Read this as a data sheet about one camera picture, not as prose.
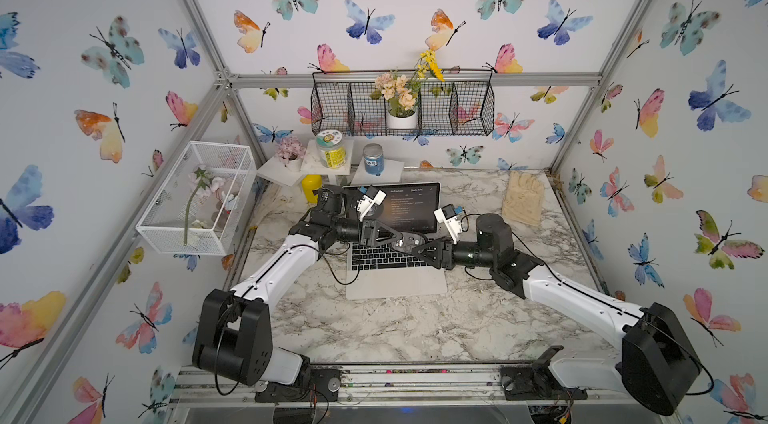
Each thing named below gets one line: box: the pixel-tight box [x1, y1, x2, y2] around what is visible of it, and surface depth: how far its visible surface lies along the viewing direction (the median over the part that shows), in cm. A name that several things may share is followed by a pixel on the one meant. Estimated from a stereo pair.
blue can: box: [363, 142, 385, 177], surface depth 97 cm
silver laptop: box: [343, 182, 448, 301], surface depth 93 cm
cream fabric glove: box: [502, 171, 545, 227], surface depth 113 cm
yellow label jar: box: [316, 129, 347, 170], surface depth 88 cm
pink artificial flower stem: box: [183, 165, 226, 245], surface depth 76 cm
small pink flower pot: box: [276, 136, 306, 172], surface depth 94 cm
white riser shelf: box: [351, 158, 405, 185], surface depth 101 cm
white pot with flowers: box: [371, 50, 445, 130], surface depth 84 cm
